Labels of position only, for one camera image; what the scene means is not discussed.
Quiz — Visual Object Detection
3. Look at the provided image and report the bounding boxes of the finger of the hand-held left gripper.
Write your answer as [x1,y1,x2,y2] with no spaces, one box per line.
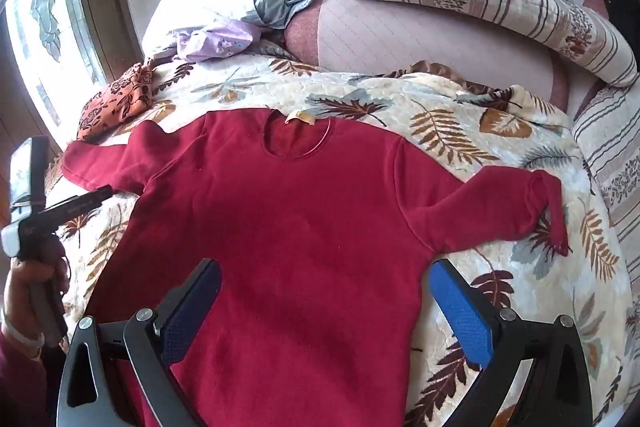
[44,186,117,222]

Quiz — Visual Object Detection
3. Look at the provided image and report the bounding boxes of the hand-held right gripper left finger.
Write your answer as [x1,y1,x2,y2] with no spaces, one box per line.
[56,258,223,427]

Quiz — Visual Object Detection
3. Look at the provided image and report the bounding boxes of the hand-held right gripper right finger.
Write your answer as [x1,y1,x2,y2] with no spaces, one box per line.
[430,258,593,427]

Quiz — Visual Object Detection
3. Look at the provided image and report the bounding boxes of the red sweater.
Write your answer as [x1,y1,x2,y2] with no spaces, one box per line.
[62,109,571,427]

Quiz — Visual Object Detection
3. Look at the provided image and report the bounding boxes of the person's left forearm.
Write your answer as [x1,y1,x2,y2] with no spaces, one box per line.
[0,307,68,427]

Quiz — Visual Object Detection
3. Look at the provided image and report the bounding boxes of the person's left hand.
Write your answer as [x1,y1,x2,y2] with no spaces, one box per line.
[4,243,72,333]

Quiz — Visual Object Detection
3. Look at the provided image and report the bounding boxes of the orange floral cloth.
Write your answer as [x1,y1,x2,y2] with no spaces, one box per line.
[76,63,156,142]

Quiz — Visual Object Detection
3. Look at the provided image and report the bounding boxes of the window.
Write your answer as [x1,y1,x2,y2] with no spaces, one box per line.
[0,0,146,148]

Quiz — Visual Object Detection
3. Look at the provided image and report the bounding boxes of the purple floral cloth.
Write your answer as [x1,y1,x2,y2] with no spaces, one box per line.
[172,19,261,62]

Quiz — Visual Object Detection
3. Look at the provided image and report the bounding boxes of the leaf print blanket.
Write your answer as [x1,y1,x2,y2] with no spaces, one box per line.
[50,57,633,427]

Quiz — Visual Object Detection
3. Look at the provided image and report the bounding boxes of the striped quilt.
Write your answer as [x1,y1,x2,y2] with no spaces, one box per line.
[570,82,640,288]

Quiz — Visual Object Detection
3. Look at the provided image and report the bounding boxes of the light blue crumpled sheet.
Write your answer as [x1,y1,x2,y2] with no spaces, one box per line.
[142,0,281,58]

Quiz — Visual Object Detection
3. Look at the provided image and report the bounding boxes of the pink quilted mattress pad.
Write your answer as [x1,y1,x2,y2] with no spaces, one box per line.
[285,0,608,118]

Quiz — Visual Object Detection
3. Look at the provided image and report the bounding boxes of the pale bracelet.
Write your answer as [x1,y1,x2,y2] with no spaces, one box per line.
[0,307,46,360]

